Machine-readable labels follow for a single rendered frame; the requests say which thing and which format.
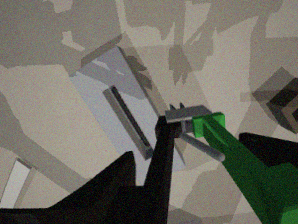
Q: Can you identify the grey rectangular plate with narrow slot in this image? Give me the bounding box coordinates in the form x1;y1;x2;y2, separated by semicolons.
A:
68;45;161;185

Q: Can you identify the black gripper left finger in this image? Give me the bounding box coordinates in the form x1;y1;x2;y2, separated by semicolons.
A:
0;151;136;224

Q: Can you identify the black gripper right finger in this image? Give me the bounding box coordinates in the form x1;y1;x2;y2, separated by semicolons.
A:
238;132;298;169

